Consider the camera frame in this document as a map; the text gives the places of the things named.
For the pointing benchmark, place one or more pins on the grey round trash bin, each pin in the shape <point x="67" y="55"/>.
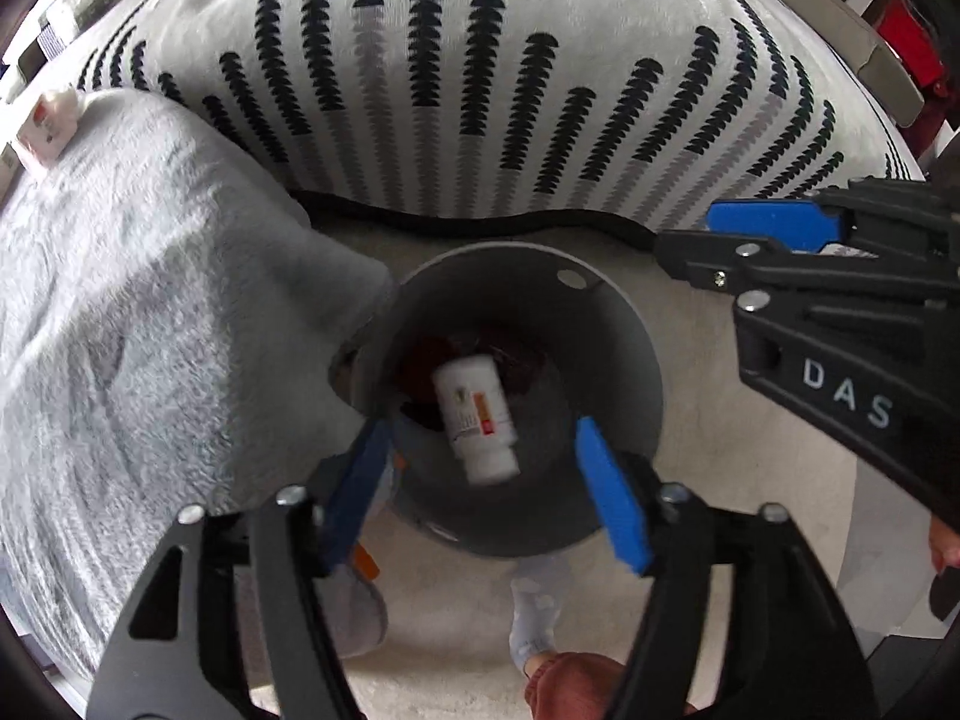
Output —
<point x="525" y="300"/>

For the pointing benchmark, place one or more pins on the red and white box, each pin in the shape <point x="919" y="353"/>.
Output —
<point x="49" y="120"/>

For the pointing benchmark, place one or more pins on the person's right hand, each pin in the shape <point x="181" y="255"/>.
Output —
<point x="946" y="544"/>

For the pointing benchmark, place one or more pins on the white pill bottle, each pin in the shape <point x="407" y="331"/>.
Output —
<point x="472" y="412"/>

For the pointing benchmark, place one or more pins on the checkered tissue box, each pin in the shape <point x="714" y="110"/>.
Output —
<point x="56" y="37"/>

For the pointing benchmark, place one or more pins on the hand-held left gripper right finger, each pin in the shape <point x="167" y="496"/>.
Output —
<point x="611" y="495"/>

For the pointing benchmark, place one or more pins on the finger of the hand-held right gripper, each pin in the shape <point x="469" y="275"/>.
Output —
<point x="765" y="221"/>
<point x="705" y="255"/>

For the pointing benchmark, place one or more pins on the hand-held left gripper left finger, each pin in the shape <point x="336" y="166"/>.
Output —
<point x="356" y="495"/>

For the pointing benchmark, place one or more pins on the white sock foot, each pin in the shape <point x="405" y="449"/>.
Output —
<point x="536" y="615"/>

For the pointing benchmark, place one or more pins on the printed paper sheets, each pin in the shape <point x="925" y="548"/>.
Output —
<point x="855" y="250"/>

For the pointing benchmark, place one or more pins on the grey fluffy table cover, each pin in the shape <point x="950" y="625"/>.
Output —
<point x="150" y="315"/>

